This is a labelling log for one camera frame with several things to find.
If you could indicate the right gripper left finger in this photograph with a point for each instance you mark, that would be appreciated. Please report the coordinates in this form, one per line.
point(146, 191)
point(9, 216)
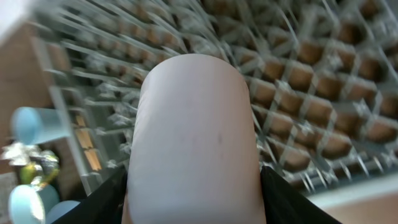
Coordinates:
point(103, 206)

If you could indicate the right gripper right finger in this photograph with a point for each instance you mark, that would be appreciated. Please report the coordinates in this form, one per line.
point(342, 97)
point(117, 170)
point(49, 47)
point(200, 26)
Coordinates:
point(285, 205)

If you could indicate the green foil wrapper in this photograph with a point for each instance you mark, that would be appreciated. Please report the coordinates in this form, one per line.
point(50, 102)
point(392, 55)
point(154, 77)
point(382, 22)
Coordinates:
point(37, 167)

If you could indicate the light blue bowl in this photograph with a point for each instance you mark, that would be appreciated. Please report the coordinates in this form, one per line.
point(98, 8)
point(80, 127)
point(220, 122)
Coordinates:
point(30, 206)

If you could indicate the pink cup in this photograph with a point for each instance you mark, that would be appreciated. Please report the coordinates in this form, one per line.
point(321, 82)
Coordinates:
point(194, 157)

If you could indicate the light blue cup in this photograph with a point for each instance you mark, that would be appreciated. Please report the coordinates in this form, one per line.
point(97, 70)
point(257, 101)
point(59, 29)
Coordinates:
point(32, 126)

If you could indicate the grey dishwasher rack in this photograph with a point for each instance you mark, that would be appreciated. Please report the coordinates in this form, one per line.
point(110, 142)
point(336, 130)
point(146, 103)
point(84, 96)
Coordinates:
point(322, 80)

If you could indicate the blue plate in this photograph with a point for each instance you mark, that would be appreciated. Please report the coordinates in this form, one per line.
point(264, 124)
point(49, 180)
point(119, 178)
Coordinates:
point(59, 210)

